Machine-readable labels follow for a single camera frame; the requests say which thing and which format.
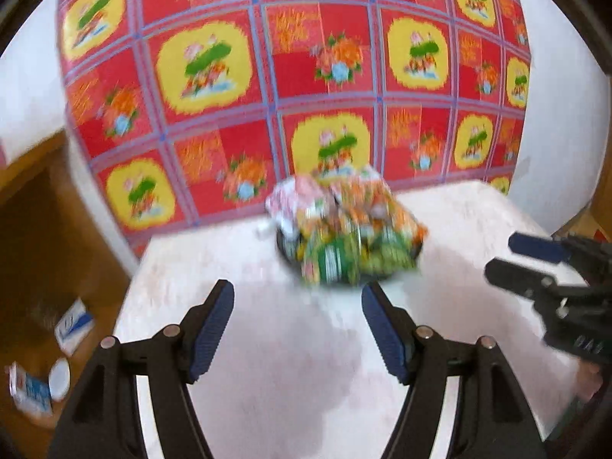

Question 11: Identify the white round lid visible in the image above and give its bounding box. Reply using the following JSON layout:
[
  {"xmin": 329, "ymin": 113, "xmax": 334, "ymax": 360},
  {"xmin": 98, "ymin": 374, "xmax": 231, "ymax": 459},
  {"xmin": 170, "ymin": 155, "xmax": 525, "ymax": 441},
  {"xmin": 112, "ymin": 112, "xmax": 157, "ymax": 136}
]
[{"xmin": 49, "ymin": 358, "xmax": 72, "ymax": 401}]

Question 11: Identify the blue and white carton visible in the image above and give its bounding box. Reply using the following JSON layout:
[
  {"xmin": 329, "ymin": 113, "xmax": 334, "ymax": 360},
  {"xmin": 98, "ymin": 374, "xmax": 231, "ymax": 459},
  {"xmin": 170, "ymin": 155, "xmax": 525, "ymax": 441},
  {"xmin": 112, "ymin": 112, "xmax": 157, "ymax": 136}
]
[{"xmin": 7, "ymin": 362, "xmax": 53, "ymax": 414}]

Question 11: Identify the person's right hand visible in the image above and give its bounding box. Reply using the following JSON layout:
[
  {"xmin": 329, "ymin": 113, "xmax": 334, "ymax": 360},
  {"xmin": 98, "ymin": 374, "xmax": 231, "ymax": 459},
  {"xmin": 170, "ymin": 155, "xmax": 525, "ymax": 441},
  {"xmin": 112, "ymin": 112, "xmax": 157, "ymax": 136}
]
[{"xmin": 576, "ymin": 360, "xmax": 608, "ymax": 402}]

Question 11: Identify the dark patterned plate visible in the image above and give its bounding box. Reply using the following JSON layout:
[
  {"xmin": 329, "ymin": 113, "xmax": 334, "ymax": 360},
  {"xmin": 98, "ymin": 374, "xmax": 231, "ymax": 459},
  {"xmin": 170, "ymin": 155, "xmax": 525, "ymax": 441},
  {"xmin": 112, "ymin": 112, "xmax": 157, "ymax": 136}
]
[{"xmin": 275, "ymin": 229, "xmax": 424, "ymax": 284}]

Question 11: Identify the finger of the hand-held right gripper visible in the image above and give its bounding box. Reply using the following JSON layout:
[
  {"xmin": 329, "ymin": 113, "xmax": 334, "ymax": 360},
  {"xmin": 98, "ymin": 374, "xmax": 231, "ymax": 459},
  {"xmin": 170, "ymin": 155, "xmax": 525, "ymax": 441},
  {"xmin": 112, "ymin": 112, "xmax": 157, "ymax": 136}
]
[
  {"xmin": 508, "ymin": 232, "xmax": 612, "ymax": 280},
  {"xmin": 484, "ymin": 258, "xmax": 594, "ymax": 310}
]

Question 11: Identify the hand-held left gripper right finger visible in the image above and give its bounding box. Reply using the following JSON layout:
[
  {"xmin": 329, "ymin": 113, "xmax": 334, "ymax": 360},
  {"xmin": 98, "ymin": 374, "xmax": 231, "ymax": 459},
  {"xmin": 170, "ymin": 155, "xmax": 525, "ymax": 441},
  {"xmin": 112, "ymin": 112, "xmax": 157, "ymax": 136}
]
[{"xmin": 361, "ymin": 281, "xmax": 548, "ymax": 459}]

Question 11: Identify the wooden cabinet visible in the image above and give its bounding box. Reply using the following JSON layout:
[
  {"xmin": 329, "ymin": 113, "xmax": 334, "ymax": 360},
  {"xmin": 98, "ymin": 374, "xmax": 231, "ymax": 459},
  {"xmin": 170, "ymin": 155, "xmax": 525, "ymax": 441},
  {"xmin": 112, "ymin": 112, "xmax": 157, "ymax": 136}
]
[{"xmin": 0, "ymin": 129, "xmax": 135, "ymax": 459}]

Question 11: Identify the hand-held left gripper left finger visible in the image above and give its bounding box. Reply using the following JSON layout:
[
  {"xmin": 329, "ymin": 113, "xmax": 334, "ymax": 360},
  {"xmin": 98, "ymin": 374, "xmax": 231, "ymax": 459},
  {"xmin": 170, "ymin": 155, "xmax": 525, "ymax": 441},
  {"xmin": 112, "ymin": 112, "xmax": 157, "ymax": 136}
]
[{"xmin": 48, "ymin": 278, "xmax": 236, "ymax": 459}]

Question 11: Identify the blue and white box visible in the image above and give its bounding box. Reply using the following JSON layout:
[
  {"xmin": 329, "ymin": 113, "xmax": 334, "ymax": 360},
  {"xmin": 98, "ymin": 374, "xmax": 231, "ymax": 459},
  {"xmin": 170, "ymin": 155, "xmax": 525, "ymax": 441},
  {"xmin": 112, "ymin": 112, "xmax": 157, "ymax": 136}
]
[{"xmin": 54, "ymin": 299, "xmax": 95, "ymax": 357}]

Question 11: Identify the red floral printed cloth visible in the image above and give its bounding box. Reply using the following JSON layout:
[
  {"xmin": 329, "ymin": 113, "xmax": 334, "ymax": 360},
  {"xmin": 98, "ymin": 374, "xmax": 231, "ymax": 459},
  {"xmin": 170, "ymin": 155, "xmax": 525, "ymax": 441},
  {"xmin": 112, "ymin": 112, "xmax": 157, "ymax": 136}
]
[{"xmin": 56, "ymin": 0, "xmax": 532, "ymax": 249}]

